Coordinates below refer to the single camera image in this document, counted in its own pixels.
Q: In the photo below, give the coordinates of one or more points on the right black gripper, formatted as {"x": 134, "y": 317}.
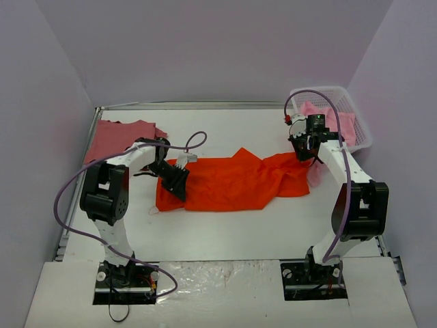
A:
{"x": 304, "y": 150}

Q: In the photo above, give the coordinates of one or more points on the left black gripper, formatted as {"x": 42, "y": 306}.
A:
{"x": 175, "y": 180}

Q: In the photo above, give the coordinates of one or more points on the orange t shirt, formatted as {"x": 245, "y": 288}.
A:
{"x": 240, "y": 182}

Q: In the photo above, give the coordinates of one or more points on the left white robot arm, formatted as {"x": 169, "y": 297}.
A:
{"x": 105, "y": 194}

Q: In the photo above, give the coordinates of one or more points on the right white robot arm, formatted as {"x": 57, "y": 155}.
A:
{"x": 359, "y": 213}

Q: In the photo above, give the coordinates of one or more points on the light pink t shirt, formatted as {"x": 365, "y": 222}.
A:
{"x": 347, "y": 120}

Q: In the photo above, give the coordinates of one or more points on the white plastic basket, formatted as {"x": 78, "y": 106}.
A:
{"x": 342, "y": 102}

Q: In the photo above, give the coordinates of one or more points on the dusty red folded t shirt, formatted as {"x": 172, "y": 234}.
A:
{"x": 113, "y": 137}

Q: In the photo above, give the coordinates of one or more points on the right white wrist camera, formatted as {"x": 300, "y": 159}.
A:
{"x": 298, "y": 126}

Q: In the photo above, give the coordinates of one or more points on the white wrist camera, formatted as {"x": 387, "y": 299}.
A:
{"x": 185, "y": 158}
{"x": 298, "y": 126}

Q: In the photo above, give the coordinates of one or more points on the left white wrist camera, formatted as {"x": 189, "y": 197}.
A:
{"x": 185, "y": 158}

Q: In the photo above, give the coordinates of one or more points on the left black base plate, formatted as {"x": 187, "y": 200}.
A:
{"x": 132, "y": 285}

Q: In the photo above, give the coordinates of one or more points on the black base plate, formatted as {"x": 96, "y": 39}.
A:
{"x": 132, "y": 285}
{"x": 319, "y": 283}

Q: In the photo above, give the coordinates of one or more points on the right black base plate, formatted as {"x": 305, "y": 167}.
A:
{"x": 319, "y": 283}

